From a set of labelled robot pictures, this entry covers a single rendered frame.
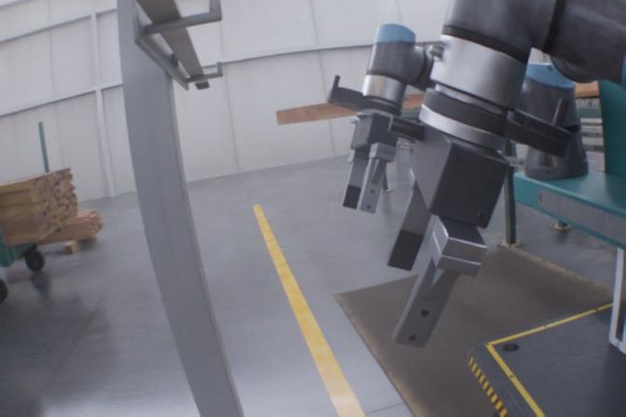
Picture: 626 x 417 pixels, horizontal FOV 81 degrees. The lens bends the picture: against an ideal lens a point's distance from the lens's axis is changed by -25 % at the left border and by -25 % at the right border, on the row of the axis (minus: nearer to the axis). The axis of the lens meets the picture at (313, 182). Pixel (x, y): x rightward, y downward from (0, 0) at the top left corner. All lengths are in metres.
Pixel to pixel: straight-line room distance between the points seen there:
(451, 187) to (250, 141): 8.62
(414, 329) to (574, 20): 0.26
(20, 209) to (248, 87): 6.52
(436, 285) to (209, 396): 0.43
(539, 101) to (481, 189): 0.61
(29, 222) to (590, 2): 3.07
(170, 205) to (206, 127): 8.33
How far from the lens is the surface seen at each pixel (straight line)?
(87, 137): 9.36
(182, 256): 0.58
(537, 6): 0.34
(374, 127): 0.74
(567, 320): 1.21
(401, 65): 0.81
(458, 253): 0.29
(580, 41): 0.35
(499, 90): 0.34
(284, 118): 1.56
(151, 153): 0.56
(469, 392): 1.49
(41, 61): 9.89
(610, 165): 0.94
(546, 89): 0.91
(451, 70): 0.34
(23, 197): 3.12
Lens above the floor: 0.90
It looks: 8 degrees down
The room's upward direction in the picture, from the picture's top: 8 degrees counter-clockwise
